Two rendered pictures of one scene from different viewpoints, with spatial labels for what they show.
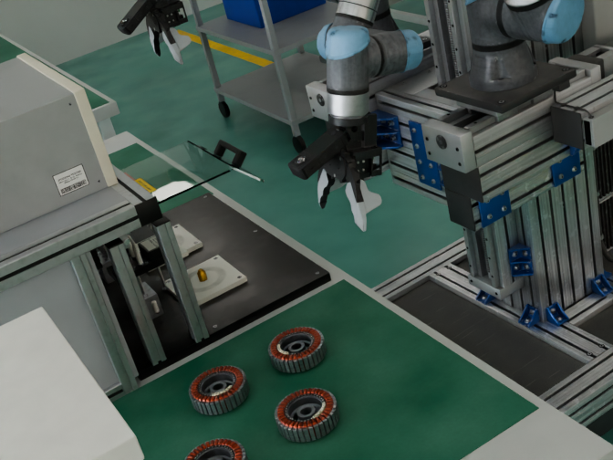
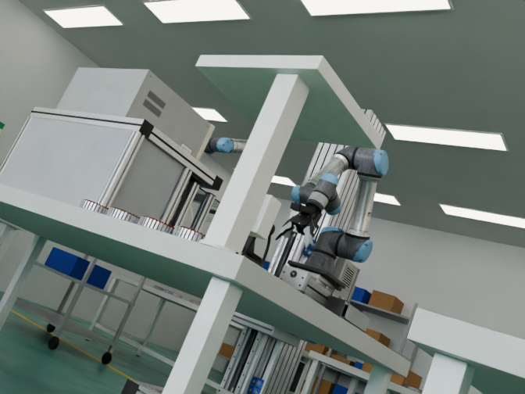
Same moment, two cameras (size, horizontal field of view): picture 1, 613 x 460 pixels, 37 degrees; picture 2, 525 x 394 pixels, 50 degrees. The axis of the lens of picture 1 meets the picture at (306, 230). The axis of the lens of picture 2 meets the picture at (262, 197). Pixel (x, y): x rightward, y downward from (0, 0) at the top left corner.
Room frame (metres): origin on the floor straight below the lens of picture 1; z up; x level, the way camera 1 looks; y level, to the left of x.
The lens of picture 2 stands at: (-0.31, 1.03, 0.60)
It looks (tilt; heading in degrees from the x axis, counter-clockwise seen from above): 14 degrees up; 334
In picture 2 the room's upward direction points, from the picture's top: 23 degrees clockwise
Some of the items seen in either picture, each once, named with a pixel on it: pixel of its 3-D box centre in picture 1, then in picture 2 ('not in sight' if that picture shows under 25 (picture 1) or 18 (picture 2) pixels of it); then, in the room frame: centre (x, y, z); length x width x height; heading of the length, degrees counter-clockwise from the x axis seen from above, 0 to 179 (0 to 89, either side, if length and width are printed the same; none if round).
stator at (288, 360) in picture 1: (296, 349); not in sight; (1.50, 0.08, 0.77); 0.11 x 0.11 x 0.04
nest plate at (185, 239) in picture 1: (163, 246); not in sight; (2.07, 0.35, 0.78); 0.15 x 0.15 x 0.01; 24
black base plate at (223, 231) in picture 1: (180, 272); not in sight; (1.95, 0.32, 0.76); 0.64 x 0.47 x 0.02; 24
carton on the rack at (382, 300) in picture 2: not in sight; (386, 304); (6.09, -4.72, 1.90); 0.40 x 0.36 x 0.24; 115
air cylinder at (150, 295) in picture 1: (144, 301); not in sight; (1.79, 0.39, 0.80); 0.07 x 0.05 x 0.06; 24
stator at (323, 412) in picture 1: (306, 413); not in sight; (1.30, 0.08, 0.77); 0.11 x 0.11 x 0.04
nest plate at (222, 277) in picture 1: (203, 281); not in sight; (1.85, 0.26, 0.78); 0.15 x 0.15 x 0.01; 24
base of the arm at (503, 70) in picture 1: (500, 57); (321, 263); (1.93, -0.51, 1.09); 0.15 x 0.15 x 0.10
